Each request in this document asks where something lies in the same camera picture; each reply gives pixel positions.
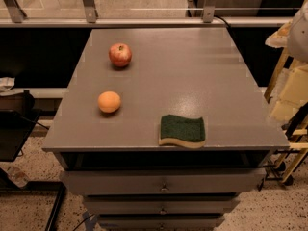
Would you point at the orange fruit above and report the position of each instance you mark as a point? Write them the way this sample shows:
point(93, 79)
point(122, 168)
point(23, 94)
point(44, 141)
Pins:
point(109, 101)

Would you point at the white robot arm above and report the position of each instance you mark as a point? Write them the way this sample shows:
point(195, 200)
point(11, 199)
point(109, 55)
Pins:
point(297, 39)

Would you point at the red apple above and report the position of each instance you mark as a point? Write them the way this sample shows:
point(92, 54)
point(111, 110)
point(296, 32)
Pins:
point(120, 54)

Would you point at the grey drawer cabinet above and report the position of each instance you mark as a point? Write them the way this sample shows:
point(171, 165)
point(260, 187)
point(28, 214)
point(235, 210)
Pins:
point(191, 73)

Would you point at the green and yellow sponge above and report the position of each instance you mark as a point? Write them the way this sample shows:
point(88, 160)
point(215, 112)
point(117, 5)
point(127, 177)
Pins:
point(182, 131)

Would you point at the top grey drawer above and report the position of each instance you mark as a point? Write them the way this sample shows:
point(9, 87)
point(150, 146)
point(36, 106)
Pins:
point(125, 182)

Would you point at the grey drawer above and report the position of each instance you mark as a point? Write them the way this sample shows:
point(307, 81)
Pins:
point(160, 222)
point(125, 182)
point(161, 205)

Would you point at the middle grey drawer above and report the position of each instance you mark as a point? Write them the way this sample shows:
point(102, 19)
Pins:
point(161, 205)

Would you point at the bottom grey drawer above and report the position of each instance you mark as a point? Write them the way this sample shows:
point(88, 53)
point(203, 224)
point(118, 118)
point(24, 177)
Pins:
point(160, 222)

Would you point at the black chair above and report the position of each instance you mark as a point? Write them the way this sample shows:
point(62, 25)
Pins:
point(18, 118)

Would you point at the metal railing with glass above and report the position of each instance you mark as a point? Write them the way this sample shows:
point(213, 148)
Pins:
point(75, 13)

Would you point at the black floor frame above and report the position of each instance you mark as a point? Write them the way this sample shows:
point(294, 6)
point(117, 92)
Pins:
point(33, 207)

